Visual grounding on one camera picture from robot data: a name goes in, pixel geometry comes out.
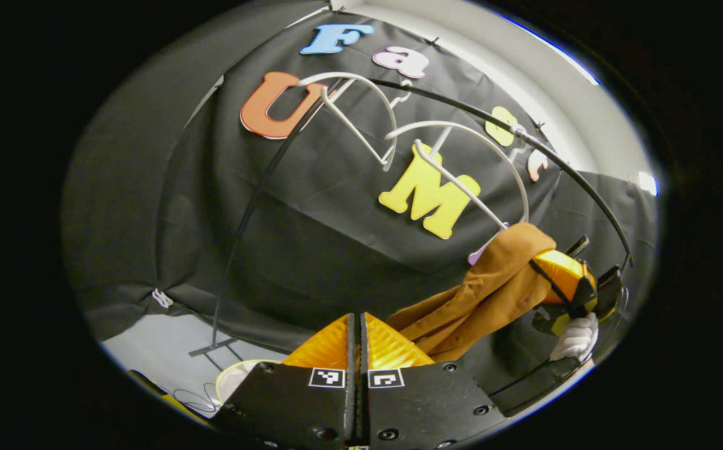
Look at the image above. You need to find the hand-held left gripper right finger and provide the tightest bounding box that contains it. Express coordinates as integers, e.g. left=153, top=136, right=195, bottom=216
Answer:
left=359, top=312, right=513, bottom=449

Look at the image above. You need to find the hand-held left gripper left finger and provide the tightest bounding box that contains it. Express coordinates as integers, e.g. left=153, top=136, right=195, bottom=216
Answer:
left=210, top=312, right=358, bottom=449

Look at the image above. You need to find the black garment rack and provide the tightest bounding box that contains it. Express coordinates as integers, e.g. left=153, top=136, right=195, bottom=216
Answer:
left=188, top=77, right=636, bottom=358

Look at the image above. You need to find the brown shirt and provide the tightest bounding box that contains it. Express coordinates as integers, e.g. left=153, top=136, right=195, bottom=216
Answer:
left=385, top=222, right=582, bottom=364

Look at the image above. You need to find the white clothes hanger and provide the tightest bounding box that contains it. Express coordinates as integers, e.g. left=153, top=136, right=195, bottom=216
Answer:
left=385, top=120, right=531, bottom=232
left=297, top=71, right=399, bottom=173

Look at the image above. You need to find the cream laundry hamper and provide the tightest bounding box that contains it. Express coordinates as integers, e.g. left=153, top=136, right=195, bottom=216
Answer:
left=214, top=359, right=284, bottom=404

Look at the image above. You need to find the black backdrop cloth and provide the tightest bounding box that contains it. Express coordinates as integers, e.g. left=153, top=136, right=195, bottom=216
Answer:
left=61, top=11, right=659, bottom=360

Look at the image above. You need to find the thin black cable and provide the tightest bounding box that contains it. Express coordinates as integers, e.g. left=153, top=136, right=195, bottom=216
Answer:
left=172, top=382, right=223, bottom=414

